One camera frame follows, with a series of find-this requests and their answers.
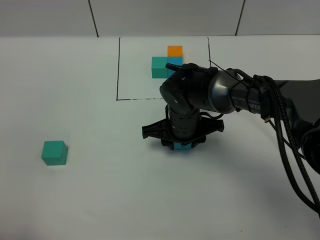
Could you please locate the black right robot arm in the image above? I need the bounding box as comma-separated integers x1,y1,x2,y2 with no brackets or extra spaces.
142,63,320,172

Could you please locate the green template cube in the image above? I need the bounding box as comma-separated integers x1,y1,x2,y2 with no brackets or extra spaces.
151,56,167,79

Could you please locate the blue template cube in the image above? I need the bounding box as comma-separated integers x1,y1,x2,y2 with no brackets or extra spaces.
166,56,183,78

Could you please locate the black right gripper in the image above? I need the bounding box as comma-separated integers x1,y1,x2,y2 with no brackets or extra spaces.
142,105,224,151

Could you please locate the orange template cube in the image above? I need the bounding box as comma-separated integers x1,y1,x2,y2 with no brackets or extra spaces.
167,45,183,57

